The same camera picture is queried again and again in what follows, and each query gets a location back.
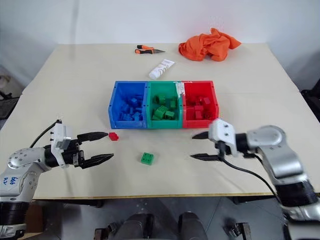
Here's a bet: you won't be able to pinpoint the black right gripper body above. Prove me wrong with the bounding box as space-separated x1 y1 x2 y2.
214 140 233 161

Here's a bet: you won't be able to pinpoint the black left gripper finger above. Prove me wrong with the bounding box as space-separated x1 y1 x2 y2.
80 152 116 171
76 131 109 145

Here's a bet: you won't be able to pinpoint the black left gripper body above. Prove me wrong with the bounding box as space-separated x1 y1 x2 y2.
61 138 86 169

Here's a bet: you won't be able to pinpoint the red plastic bin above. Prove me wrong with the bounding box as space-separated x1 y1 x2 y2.
181 80 220 130

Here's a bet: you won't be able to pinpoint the blue plastic bin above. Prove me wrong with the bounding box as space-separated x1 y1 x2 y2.
107 80 150 130

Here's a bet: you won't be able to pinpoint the green plastic bin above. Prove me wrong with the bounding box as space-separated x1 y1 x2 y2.
146 80 185 130

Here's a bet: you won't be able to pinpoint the green four-stud building block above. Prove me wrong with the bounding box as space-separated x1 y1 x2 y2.
139 151 156 166

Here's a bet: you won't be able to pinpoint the white tape strip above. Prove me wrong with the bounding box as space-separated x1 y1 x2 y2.
174 80 186 98

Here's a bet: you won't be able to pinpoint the white squeeze tube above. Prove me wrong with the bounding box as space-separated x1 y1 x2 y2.
148 58 176 81

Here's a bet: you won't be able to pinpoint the crumpled orange cloth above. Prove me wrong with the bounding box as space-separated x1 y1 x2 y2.
177 27 242 62

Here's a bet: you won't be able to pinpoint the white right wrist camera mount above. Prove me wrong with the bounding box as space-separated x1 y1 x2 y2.
208 118 239 158

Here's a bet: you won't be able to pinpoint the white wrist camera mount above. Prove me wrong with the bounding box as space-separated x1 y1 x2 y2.
50 119 74 153
208 118 239 158

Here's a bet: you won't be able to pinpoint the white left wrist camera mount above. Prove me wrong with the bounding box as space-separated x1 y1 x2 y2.
50 119 74 153

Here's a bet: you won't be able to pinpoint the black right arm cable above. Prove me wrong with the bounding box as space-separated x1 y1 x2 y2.
219 141 284 204

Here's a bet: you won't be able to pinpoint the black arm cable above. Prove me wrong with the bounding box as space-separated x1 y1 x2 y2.
29 120 62 149
219 141 284 204

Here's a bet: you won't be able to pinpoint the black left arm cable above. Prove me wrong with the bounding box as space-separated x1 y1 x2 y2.
29 120 62 149

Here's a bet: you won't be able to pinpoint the dark metal foot frame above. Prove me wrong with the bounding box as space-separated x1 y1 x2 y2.
94 221 121 240
224 220 252 240

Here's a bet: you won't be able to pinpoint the dark equipment with cables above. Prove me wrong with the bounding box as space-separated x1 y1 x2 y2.
0 74 20 121

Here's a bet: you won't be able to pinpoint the orange-handled pliers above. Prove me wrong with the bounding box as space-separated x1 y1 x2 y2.
134 44 167 56

